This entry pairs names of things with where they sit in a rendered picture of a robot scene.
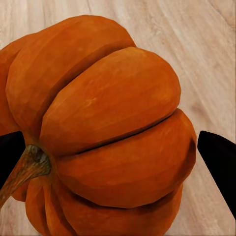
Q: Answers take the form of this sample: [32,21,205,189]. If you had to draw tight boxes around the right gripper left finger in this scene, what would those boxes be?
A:
[0,131,26,190]

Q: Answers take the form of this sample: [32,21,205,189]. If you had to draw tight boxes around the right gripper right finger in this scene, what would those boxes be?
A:
[197,130,236,220]

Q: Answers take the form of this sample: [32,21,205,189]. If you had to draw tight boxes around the pumpkin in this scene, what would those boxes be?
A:
[0,15,197,236]

